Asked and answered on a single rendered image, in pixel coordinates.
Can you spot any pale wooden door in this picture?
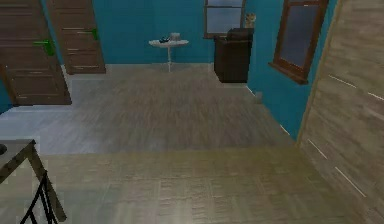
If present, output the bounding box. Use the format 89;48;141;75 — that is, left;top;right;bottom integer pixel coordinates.
295;0;384;224

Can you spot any grey wooden table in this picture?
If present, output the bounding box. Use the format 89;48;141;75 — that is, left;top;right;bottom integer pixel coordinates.
0;139;68;224

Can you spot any tan patterned vase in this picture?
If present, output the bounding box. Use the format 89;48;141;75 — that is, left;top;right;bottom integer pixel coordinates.
245;12;257;29

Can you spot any brown framed window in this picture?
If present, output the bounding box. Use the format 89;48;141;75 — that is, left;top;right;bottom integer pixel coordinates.
203;0;248;40
268;0;330;85

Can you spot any dark brown cabinet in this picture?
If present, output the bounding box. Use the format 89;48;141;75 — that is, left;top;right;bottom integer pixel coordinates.
213;27;255;84

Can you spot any black wire chair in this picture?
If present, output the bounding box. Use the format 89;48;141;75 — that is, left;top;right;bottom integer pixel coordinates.
19;170;60;224

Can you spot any white round pedestal table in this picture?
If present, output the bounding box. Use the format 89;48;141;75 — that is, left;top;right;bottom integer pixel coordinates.
148;38;190;73

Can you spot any dark brown wooden door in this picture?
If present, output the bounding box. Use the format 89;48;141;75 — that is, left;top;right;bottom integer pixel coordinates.
46;0;107;75
0;0;73;107

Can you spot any green door handle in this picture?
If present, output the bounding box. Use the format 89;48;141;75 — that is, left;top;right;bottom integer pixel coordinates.
84;28;100;41
32;39;56;57

